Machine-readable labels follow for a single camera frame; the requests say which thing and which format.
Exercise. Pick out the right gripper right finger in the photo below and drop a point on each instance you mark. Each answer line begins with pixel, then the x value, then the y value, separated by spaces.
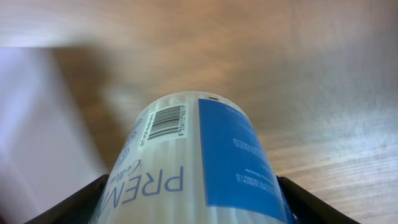
pixel 309 208

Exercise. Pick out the white cotton bud tub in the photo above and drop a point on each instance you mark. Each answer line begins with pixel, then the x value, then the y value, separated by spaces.
pixel 192 157

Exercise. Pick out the pink open cardboard box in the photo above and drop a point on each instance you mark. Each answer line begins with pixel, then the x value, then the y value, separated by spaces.
pixel 46 150

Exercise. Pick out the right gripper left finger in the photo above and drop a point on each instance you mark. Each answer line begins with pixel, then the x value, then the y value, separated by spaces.
pixel 77 208

